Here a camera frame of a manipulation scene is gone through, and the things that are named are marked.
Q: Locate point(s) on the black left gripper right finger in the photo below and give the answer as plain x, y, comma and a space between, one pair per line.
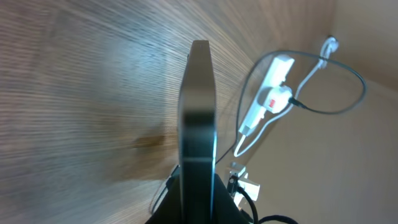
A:
224, 209

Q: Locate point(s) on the blue Galaxy S25 smartphone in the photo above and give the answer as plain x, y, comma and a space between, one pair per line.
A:
197, 135

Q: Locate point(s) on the white USB charger plug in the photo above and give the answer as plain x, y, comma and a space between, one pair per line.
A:
275, 99

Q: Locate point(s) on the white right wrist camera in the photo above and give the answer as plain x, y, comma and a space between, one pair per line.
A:
237, 176

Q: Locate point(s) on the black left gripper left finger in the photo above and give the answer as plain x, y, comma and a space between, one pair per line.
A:
170, 210

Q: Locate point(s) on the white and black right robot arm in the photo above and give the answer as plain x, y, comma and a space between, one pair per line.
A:
244, 194

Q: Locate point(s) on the white power strip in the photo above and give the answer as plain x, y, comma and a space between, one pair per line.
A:
274, 76

